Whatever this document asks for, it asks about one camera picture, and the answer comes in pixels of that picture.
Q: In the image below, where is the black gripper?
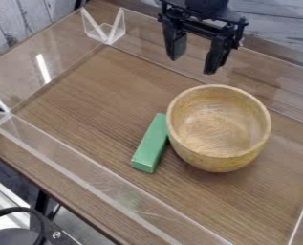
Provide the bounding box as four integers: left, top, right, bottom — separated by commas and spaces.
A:
159, 0, 248, 75

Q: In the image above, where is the brown wooden bowl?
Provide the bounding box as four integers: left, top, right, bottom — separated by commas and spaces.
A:
167, 84, 272, 173

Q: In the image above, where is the green rectangular block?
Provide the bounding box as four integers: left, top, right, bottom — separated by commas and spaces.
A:
131, 113, 167, 173

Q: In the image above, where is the black table leg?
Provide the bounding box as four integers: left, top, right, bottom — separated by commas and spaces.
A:
35, 190, 49, 214

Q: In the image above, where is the clear acrylic enclosure wall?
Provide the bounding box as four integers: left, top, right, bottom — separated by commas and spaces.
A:
0, 2, 303, 245

